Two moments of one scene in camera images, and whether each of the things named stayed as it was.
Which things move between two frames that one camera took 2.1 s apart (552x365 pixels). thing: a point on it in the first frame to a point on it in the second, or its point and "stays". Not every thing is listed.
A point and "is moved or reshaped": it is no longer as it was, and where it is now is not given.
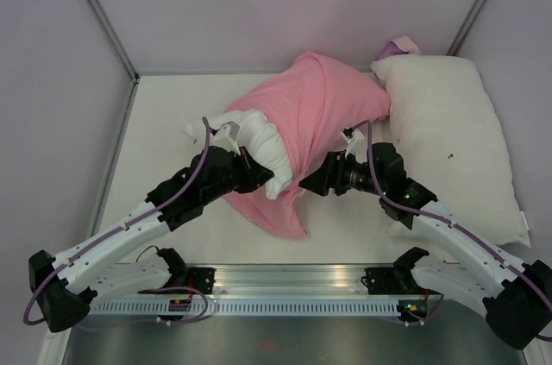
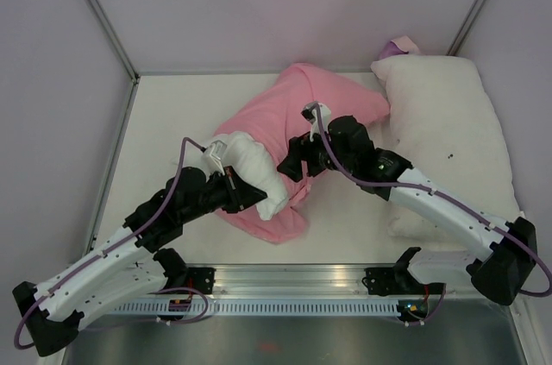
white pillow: [260, 138] is moved or reshaped
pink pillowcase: [323, 103] is moved or reshaped
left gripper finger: [253, 173] to [240, 193]
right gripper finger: [328, 176] to [291, 166]
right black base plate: [390, 281] stays
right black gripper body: [357, 176] to [318, 144]
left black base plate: [202, 280] stays
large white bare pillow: [446, 127] stays
